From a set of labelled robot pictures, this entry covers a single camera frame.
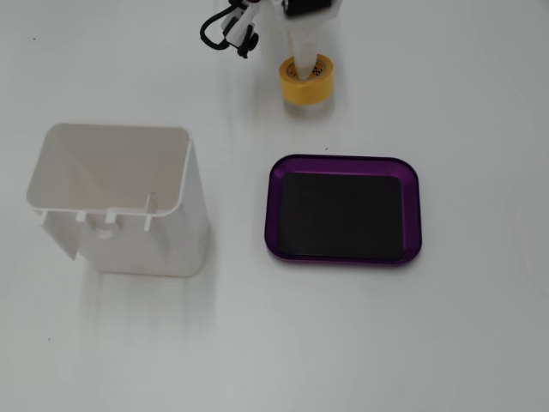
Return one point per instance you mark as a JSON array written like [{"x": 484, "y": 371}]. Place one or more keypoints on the purple metal tray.
[{"x": 412, "y": 214}]

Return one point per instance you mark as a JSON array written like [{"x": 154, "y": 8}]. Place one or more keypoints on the black mat inside tray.
[{"x": 343, "y": 214}]

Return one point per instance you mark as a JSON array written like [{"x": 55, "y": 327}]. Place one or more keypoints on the white plastic container box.
[{"x": 188, "y": 240}]

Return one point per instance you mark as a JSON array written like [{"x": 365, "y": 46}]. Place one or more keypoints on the white plastic bracket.
[{"x": 236, "y": 26}]

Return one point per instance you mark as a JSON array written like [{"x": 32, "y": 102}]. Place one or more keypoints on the white gripper with motor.
[{"x": 301, "y": 48}]

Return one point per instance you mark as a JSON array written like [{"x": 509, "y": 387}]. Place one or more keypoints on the yellow masking tape roll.
[{"x": 306, "y": 92}]

